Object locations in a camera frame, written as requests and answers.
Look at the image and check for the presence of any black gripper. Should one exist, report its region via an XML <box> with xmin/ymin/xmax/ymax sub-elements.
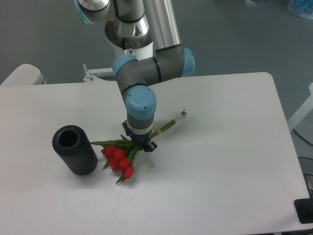
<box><xmin>130</xmin><ymin>133</ymin><xmax>157</xmax><ymax>152</ymax></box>

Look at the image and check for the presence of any red tulip bouquet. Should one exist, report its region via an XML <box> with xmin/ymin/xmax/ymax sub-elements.
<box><xmin>91</xmin><ymin>110</ymin><xmax>187</xmax><ymax>185</ymax></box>

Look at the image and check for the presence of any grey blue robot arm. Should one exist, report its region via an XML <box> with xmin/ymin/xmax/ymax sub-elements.
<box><xmin>74</xmin><ymin>0</ymin><xmax>195</xmax><ymax>152</ymax></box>

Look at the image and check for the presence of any black ribbed cylindrical vase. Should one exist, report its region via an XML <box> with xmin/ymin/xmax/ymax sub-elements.
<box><xmin>52</xmin><ymin>125</ymin><xmax>98</xmax><ymax>175</ymax></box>

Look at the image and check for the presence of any white rounded side table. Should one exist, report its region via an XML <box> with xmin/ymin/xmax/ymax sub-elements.
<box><xmin>0</xmin><ymin>64</ymin><xmax>47</xmax><ymax>87</ymax></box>

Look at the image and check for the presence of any white furniture piece right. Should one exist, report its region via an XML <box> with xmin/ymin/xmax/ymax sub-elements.
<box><xmin>287</xmin><ymin>83</ymin><xmax>313</xmax><ymax>132</ymax></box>

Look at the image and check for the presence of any black box at table edge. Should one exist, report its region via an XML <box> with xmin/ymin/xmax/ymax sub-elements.
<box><xmin>294</xmin><ymin>198</ymin><xmax>313</xmax><ymax>224</ymax></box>

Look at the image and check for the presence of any blue plastic bag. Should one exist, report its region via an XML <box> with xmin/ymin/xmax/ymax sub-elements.
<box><xmin>288</xmin><ymin>0</ymin><xmax>313</xmax><ymax>19</ymax></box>

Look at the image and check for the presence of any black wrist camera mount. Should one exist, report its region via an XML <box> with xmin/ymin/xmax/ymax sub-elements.
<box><xmin>122</xmin><ymin>120</ymin><xmax>132</xmax><ymax>138</ymax></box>

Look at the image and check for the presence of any white pedestal base frame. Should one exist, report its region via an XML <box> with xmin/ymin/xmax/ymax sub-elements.
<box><xmin>83</xmin><ymin>64</ymin><xmax>114</xmax><ymax>83</ymax></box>

